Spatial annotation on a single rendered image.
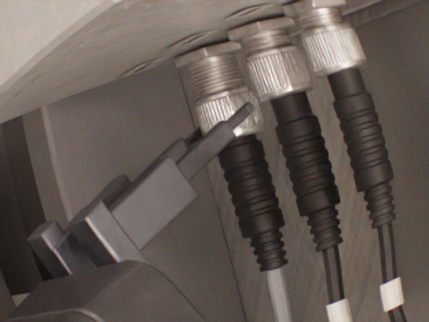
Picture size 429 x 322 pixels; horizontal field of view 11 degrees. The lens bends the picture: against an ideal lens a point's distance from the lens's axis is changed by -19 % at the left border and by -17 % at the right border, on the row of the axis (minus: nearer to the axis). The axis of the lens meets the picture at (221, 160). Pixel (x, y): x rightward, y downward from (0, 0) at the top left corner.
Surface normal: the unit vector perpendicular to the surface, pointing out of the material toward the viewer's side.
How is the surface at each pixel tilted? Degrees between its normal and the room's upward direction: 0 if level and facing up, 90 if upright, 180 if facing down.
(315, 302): 90
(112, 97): 42
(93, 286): 47
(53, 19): 90
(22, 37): 90
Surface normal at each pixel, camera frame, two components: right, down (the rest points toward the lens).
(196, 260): 0.40, -0.04
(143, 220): 0.54, -0.21
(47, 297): -0.59, -0.79
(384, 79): -0.88, 0.25
